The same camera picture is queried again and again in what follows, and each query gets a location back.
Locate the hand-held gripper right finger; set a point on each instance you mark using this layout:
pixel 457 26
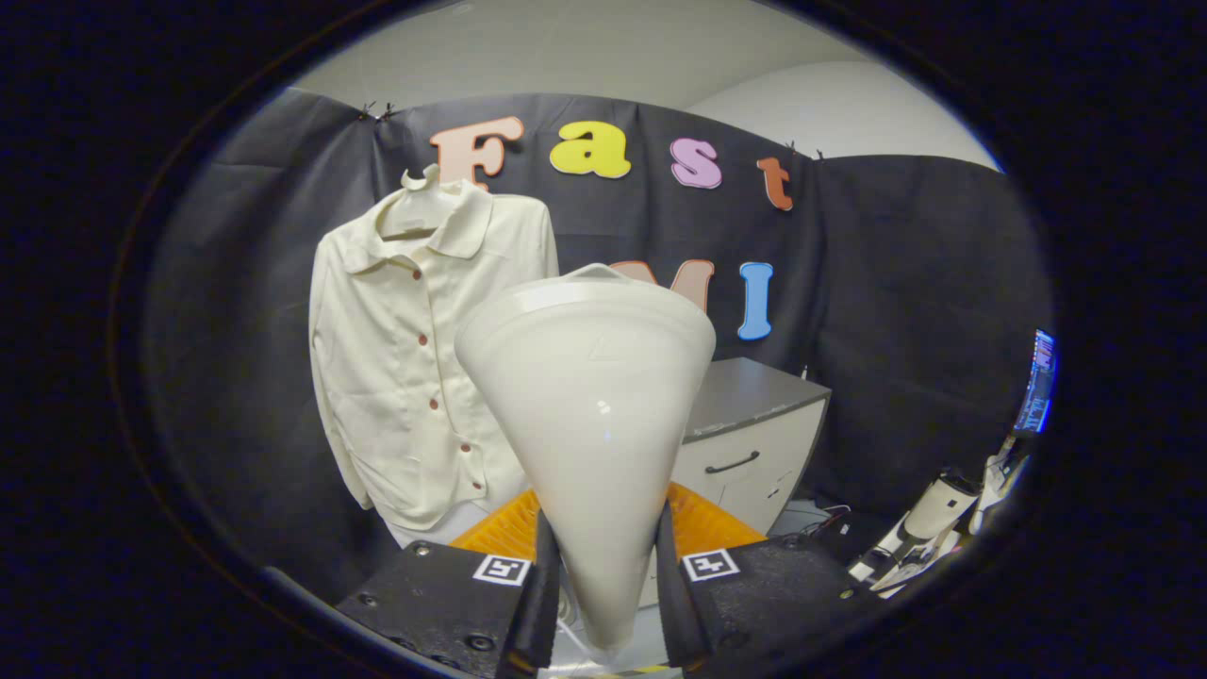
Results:
pixel 671 608

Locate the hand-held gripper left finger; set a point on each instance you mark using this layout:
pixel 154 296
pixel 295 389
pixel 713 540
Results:
pixel 539 608

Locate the white garment steamer head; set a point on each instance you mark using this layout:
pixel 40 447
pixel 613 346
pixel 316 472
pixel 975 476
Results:
pixel 585 405

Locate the cream button-up shirt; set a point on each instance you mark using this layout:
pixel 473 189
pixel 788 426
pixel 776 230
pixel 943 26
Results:
pixel 396 377

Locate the white clothes hanger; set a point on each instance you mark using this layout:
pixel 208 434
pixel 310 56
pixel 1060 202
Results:
pixel 421 179

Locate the grey and white cabinet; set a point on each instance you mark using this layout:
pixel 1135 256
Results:
pixel 754 396

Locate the computer monitor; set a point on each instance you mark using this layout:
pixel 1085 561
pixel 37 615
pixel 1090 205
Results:
pixel 1037 387

